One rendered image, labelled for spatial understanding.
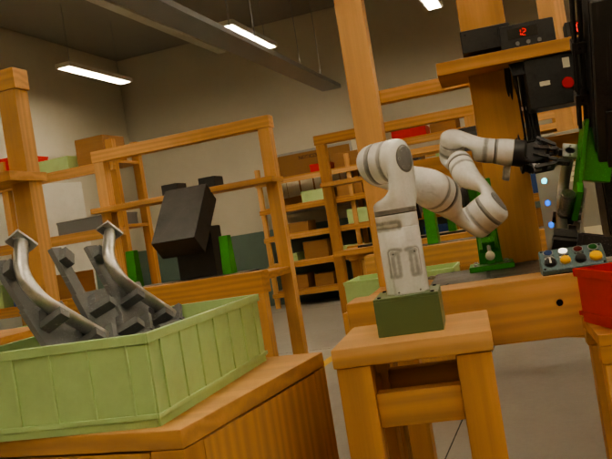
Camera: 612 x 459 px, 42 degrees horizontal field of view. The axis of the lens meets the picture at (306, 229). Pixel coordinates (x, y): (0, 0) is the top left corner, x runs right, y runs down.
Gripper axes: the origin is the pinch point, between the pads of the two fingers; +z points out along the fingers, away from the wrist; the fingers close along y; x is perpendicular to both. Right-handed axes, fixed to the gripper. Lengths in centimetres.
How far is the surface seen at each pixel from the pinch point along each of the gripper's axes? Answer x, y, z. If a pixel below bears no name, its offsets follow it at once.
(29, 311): -31, -94, -106
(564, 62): -8.8, 31.7, -2.0
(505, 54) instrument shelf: -10.7, 31.5, -19.0
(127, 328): -9, -81, -96
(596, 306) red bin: -14, -62, 5
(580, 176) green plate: -4.0, -11.5, 3.4
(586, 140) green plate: -10.6, -4.9, 3.7
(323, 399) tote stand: 19, -75, -54
